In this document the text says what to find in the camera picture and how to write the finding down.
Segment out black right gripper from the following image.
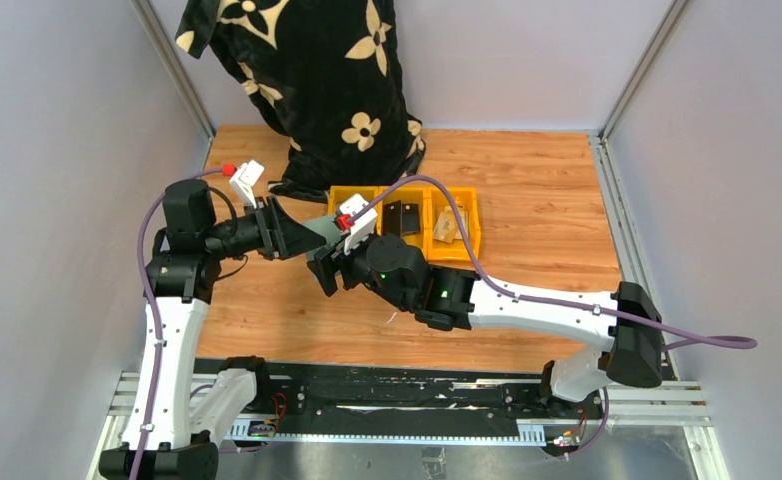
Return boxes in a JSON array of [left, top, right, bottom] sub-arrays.
[[307, 226, 413, 314]]

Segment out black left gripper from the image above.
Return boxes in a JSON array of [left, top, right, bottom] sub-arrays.
[[205, 195, 327, 261]]

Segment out green leather card holder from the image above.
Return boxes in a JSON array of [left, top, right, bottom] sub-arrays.
[[304, 214, 341, 260]]

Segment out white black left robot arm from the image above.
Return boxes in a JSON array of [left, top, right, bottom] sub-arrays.
[[98, 178, 326, 479]]

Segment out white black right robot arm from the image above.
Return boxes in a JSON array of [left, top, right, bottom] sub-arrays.
[[308, 235, 663, 418]]

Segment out black cards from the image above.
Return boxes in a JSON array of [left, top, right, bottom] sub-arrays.
[[382, 200, 422, 237]]

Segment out gold beige cards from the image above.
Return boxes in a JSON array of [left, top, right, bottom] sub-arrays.
[[433, 205, 468, 244]]

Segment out right yellow plastic bin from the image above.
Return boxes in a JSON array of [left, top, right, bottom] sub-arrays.
[[427, 187, 482, 262]]

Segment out black floral blanket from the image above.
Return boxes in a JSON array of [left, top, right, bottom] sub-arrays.
[[175, 1, 426, 203]]

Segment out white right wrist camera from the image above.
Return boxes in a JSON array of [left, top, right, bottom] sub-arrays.
[[335, 195, 378, 254]]

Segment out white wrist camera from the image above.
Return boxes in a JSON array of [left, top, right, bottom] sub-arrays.
[[221, 160, 265, 209], [335, 195, 378, 254]]

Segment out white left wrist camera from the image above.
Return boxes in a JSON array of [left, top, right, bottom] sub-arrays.
[[221, 160, 265, 209]]

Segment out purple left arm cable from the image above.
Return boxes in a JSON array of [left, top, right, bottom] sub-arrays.
[[125, 168, 233, 480]]

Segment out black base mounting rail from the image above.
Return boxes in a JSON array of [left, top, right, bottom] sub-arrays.
[[243, 362, 604, 440]]

